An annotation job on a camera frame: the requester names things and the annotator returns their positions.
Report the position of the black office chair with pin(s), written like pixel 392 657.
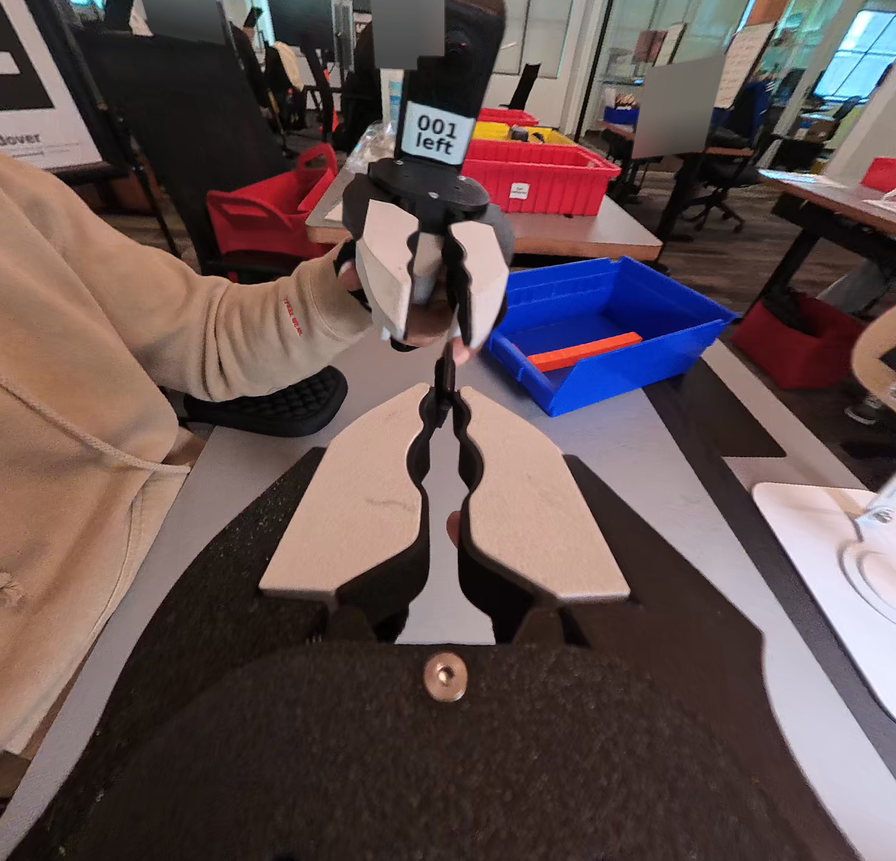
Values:
pixel 721 175

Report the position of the orange block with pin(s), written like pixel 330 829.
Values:
pixel 581 354

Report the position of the person's left hand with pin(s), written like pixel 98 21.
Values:
pixel 434 326

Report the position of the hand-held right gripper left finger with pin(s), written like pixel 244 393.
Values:
pixel 364 511

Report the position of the whiteboard on stand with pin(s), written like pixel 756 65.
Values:
pixel 745 63

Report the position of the small red bin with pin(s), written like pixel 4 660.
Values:
pixel 880 174
pixel 507 114

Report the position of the large black monitor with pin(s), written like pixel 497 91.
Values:
pixel 308 0

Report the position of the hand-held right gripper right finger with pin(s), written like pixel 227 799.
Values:
pixel 539 518

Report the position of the person's left forearm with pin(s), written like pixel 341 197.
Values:
pixel 175 294

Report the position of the wooden top desk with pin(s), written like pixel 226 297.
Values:
pixel 833 203

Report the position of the black textured pad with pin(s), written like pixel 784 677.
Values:
pixel 273 403

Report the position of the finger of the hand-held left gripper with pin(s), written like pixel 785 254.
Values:
pixel 486 280
pixel 385 266

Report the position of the yellow plastic bin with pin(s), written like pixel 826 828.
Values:
pixel 525 133

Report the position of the large red tote bin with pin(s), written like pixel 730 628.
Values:
pixel 539 182

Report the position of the blue plastic bin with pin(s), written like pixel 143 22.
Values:
pixel 630 378

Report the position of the clear plastic bag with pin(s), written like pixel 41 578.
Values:
pixel 371 144

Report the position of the black high-back chair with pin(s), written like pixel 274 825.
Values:
pixel 182 140

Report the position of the white board stand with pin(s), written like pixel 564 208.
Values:
pixel 819 560

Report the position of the framed marker poster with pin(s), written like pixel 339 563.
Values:
pixel 35 91

